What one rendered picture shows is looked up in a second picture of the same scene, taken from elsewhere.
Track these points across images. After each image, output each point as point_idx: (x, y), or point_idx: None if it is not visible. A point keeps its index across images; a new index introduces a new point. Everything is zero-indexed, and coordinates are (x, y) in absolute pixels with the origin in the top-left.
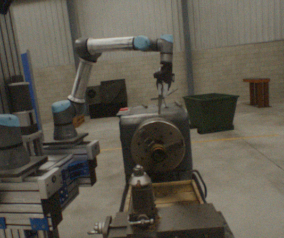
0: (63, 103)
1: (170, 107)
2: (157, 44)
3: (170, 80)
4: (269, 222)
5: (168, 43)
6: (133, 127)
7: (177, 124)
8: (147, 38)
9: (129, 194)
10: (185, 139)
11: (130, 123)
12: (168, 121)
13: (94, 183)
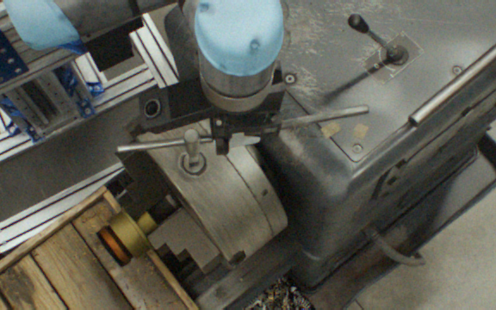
0: None
1: (409, 70)
2: (182, 12)
3: (218, 146)
4: None
5: (210, 65)
6: (191, 66)
7: (294, 185)
8: (46, 23)
9: (60, 221)
10: (309, 222)
11: (186, 53)
12: (219, 189)
13: (114, 64)
